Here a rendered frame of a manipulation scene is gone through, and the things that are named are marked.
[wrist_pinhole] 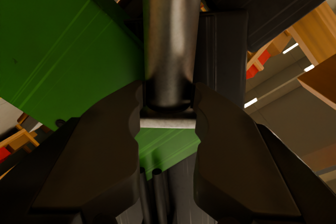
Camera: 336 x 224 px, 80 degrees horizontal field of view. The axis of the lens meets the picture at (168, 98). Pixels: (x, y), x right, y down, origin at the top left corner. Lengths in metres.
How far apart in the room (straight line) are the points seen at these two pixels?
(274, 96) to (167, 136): 7.57
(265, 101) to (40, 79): 7.66
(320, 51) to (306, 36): 0.08
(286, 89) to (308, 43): 6.75
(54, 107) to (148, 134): 0.08
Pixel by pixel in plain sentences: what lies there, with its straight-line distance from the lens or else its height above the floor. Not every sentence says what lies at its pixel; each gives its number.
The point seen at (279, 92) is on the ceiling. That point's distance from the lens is 7.70.
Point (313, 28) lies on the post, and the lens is 0.98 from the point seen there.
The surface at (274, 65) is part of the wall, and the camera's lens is 9.56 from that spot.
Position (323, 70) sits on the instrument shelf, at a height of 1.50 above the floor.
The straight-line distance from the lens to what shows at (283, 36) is 4.37.
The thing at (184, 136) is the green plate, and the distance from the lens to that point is 0.18.
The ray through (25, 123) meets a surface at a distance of 0.41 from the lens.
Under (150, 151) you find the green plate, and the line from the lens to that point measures 0.20.
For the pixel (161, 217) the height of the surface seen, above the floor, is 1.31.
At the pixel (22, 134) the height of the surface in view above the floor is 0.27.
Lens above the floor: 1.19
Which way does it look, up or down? 8 degrees up
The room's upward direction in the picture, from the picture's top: 139 degrees clockwise
